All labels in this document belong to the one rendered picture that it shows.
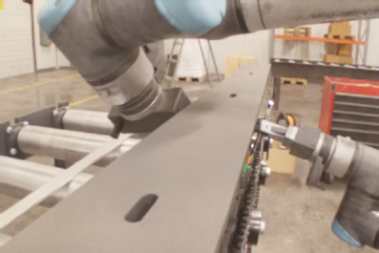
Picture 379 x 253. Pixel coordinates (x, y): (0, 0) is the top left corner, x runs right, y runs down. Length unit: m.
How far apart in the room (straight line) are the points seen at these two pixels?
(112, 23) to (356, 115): 2.53
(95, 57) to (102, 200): 0.24
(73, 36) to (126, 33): 0.07
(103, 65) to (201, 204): 0.26
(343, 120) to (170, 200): 2.57
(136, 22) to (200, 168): 0.17
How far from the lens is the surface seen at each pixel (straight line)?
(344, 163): 0.70
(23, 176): 0.89
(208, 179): 0.19
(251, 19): 0.42
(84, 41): 0.36
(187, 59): 8.77
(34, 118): 1.45
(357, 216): 0.72
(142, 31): 0.32
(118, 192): 0.18
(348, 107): 2.70
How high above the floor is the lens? 1.25
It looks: 17 degrees down
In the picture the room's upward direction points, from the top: 1 degrees clockwise
